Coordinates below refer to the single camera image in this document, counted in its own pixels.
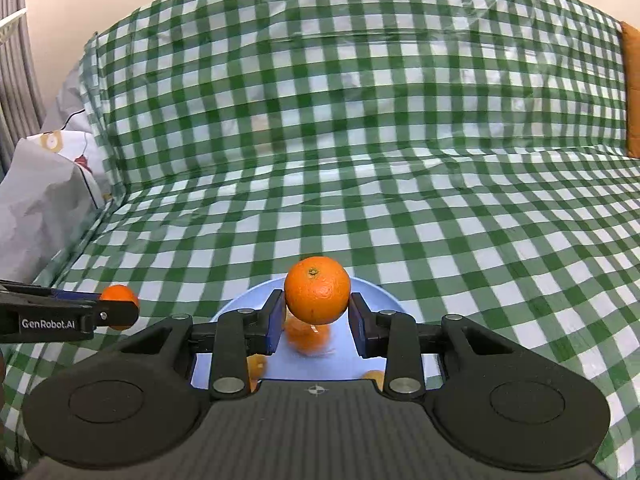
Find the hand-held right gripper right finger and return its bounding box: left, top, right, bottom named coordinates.
left=348, top=291, right=530, bottom=401

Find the round yellow fruit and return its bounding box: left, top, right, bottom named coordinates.
left=247, top=354, right=267, bottom=391

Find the large orange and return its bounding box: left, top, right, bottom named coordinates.
left=283, top=256, right=352, bottom=326

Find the light blue plate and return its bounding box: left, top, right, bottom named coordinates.
left=189, top=276, right=445, bottom=392

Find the grey curtain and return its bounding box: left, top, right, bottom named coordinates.
left=0, top=0, right=46, bottom=171

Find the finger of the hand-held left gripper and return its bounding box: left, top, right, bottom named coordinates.
left=0, top=296, right=140, bottom=345
left=0, top=280, right=103, bottom=304

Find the green checkered cloth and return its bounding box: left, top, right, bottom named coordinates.
left=0, top=0, right=640, bottom=476

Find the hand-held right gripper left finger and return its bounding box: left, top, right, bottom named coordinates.
left=117, top=289, right=286, bottom=401

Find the grey cloth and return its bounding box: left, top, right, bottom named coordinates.
left=42, top=60, right=98, bottom=133

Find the orange cushion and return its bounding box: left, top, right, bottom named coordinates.
left=619, top=20, right=640, bottom=158

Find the white printed bag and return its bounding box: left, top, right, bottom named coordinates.
left=0, top=130, right=107, bottom=286

